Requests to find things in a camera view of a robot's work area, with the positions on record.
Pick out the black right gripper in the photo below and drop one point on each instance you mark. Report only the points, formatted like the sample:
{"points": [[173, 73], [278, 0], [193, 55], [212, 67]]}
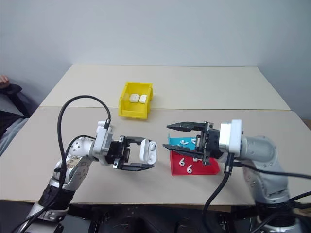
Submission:
{"points": [[212, 144]]}

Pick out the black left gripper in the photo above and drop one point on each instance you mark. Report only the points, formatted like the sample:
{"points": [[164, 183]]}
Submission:
{"points": [[117, 151]]}

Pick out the white earbud case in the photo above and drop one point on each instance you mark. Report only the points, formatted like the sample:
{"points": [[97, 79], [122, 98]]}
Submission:
{"points": [[133, 98], [145, 155], [143, 98]]}

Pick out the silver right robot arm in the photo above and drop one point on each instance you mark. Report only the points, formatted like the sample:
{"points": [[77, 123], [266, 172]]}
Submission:
{"points": [[263, 150]]}

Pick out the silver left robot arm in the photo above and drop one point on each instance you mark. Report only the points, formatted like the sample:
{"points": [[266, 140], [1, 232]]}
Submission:
{"points": [[77, 148]]}

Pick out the yellow plastic bin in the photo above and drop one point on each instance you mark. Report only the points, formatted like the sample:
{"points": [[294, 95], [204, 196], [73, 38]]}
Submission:
{"points": [[132, 112]]}

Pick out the closed white earbud case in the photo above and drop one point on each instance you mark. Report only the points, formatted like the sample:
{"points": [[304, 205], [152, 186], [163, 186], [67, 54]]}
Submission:
{"points": [[143, 98], [133, 98]]}

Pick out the bystander bare hand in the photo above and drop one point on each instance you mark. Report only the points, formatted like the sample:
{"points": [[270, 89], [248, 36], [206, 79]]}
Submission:
{"points": [[3, 80]]}

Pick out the white earbud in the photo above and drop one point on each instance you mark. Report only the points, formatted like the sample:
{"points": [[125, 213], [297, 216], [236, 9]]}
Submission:
{"points": [[183, 142], [195, 159], [193, 140], [181, 162], [189, 169]]}

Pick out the teal plastic tray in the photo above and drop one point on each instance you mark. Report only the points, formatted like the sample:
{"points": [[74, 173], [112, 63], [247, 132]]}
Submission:
{"points": [[176, 141]]}

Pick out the red plastic tray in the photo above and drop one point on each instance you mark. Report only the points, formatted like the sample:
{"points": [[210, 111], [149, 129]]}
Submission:
{"points": [[209, 168]]}

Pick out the bystander in dark clothes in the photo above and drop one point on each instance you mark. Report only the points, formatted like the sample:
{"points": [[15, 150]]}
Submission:
{"points": [[11, 106]]}

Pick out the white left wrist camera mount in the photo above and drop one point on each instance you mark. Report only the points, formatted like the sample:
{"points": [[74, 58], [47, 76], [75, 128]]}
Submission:
{"points": [[103, 143]]}

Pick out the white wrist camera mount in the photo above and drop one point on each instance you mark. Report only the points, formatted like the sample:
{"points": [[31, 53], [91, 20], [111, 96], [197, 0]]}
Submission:
{"points": [[234, 138], [103, 143]]}

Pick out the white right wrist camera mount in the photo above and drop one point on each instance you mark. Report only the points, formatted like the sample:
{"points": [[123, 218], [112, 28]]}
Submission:
{"points": [[234, 138]]}

